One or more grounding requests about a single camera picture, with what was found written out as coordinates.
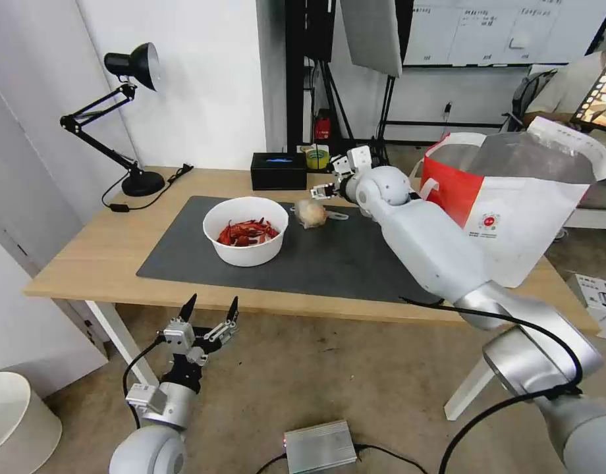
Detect grey photo softbox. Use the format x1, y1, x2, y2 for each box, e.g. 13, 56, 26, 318
337, 0, 404, 78

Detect white paper bowl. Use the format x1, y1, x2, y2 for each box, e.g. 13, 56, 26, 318
202, 196, 290, 268

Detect black lamp power cord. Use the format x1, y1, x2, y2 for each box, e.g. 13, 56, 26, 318
101, 163, 194, 214

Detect dark grey desk mat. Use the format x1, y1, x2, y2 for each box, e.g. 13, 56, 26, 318
136, 195, 453, 306

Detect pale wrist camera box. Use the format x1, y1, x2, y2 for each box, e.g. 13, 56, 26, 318
163, 319, 195, 357
346, 145, 374, 172

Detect red fire extinguisher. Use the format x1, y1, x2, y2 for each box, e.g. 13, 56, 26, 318
314, 108, 335, 143

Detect green tape roll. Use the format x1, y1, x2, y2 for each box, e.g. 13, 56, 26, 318
304, 144, 333, 172

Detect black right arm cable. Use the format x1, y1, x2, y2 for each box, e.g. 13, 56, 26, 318
398, 295, 584, 474

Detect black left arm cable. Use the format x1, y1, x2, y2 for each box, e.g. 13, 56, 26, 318
123, 336, 161, 429

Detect black light stand tripod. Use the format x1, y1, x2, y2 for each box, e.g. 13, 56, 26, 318
302, 57, 398, 149

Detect black office chair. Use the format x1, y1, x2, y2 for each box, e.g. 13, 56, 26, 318
500, 71, 549, 133

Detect black metal rack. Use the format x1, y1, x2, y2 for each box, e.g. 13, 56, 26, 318
285, 0, 339, 151

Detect white table leg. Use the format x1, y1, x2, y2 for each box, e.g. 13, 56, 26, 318
84, 300, 158, 390
443, 345, 491, 422

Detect white printed cardboard box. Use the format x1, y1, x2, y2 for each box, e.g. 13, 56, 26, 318
563, 272, 606, 340

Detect black power supply cable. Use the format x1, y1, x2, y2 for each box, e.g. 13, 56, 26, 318
257, 442, 455, 474

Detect silver power supply box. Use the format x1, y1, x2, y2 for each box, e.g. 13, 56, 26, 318
283, 419, 367, 474

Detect white whiteboard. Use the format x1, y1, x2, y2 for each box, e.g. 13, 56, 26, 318
401, 0, 606, 68

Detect black computer monitor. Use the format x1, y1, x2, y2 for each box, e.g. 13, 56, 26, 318
568, 45, 606, 135

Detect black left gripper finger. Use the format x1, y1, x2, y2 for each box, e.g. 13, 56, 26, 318
202, 295, 241, 356
165, 294, 198, 330

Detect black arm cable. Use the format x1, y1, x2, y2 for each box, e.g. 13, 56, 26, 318
123, 336, 161, 429
398, 295, 584, 474

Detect black desk lamp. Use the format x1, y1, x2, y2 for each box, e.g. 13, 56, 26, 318
59, 41, 167, 197

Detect red white takeout bag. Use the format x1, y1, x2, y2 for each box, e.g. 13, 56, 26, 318
408, 116, 606, 290

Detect white round waste bin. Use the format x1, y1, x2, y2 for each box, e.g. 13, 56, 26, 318
0, 371, 63, 474

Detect person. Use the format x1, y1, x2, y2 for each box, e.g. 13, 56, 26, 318
522, 49, 606, 130

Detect red crayfish shells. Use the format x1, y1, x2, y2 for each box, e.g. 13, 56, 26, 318
215, 217, 279, 248

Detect black tissue box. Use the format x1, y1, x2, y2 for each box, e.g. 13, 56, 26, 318
250, 151, 308, 192

